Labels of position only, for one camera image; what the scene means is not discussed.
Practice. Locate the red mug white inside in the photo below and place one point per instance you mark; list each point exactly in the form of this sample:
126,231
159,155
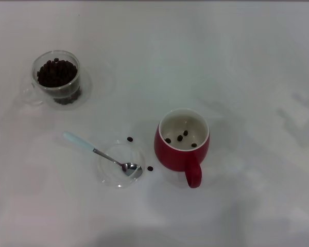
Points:
170,157

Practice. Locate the clear glass saucer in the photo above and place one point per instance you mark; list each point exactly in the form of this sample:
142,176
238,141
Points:
108,178
87,85

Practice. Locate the coffee beans pile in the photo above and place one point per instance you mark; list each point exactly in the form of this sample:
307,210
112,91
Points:
57,73

